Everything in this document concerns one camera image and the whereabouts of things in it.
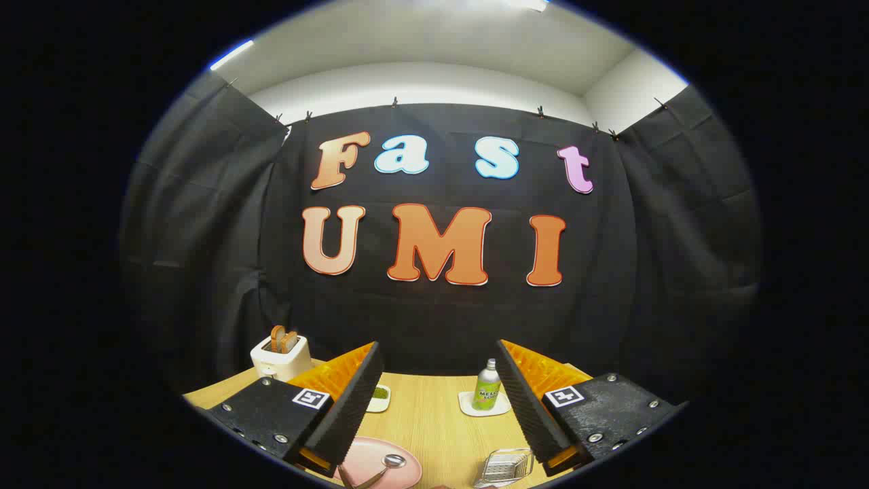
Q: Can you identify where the metal spoon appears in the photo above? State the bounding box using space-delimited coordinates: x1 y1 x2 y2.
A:
350 454 407 489

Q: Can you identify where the white toaster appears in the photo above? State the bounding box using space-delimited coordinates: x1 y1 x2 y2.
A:
250 335 313 382

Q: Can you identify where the white square coaster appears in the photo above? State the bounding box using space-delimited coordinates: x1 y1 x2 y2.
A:
458 390 511 417

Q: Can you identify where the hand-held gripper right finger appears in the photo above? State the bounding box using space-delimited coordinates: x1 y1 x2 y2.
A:
495 339 683 477

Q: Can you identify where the metal wire cutlery basket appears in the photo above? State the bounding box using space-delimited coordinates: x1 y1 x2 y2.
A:
473 448 534 488

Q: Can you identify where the pink plate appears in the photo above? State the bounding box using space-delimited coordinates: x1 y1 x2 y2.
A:
337 437 423 489

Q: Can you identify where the green soda bottle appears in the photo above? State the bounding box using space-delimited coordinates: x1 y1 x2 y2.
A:
473 359 502 411

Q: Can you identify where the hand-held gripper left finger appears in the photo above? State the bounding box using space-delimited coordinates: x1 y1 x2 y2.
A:
204 341 385 478

